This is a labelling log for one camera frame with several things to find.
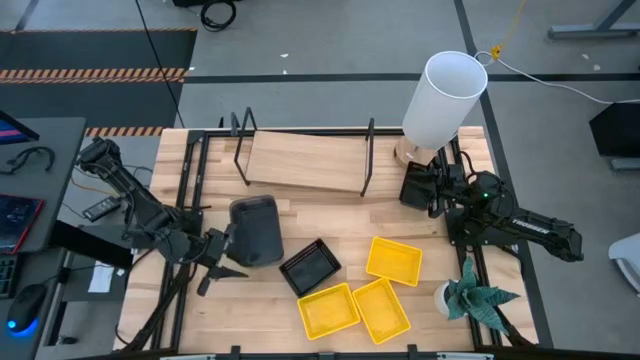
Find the wooden shelf with black frames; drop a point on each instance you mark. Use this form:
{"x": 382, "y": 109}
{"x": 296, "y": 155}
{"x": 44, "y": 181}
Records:
{"x": 305, "y": 160}

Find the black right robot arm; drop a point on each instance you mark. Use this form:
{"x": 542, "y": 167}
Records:
{"x": 530, "y": 227}

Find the black computer mouse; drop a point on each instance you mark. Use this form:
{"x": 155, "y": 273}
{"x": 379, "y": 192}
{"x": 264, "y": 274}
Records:
{"x": 26, "y": 306}

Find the black headset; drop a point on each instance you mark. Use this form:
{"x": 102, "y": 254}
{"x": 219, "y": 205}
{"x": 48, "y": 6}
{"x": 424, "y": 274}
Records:
{"x": 30, "y": 156}

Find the black power brick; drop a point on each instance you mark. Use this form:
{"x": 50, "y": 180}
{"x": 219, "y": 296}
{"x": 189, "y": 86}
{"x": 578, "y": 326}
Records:
{"x": 102, "y": 208}

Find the grey table leg frame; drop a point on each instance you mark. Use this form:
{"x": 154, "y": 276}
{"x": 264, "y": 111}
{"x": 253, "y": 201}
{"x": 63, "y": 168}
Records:
{"x": 595, "y": 27}

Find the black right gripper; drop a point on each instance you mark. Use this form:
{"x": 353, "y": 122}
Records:
{"x": 427, "y": 187}

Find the dark grey desk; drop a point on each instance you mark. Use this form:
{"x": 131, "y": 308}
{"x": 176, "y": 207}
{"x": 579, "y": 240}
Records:
{"x": 50, "y": 190}

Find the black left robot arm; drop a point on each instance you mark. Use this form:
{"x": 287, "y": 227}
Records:
{"x": 145, "y": 205}

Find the white lamp with wooden base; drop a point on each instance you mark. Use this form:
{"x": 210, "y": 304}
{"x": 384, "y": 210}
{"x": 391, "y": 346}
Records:
{"x": 442, "y": 100}

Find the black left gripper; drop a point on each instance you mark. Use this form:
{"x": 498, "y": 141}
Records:
{"x": 217, "y": 247}

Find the yellow plastic basket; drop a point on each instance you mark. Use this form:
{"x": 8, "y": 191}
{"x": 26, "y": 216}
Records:
{"x": 327, "y": 311}
{"x": 381, "y": 310}
{"x": 395, "y": 260}

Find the dark grey translucent basket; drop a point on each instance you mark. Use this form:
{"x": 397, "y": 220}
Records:
{"x": 256, "y": 230}

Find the black box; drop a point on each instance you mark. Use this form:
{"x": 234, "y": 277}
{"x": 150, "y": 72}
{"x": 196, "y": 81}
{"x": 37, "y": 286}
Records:
{"x": 617, "y": 130}

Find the black computer monitor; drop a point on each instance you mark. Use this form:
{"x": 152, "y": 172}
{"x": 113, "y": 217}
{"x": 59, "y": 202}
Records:
{"x": 15, "y": 131}

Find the black keyboard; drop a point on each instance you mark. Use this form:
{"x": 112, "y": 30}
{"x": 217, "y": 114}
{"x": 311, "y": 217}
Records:
{"x": 6, "y": 276}

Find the black aluminium table frame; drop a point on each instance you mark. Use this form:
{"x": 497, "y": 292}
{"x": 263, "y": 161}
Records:
{"x": 202, "y": 155}

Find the green plant in white pot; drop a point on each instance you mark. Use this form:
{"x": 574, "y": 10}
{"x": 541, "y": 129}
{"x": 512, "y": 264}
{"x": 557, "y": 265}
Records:
{"x": 472, "y": 300}

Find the tablet in red case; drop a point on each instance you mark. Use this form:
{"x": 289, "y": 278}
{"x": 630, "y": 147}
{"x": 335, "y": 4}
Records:
{"x": 17, "y": 222}

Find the black hazard-striped floor mat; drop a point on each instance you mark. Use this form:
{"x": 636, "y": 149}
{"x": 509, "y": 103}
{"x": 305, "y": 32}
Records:
{"x": 100, "y": 50}

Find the white paper sheet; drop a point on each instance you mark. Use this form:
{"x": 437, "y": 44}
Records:
{"x": 101, "y": 277}

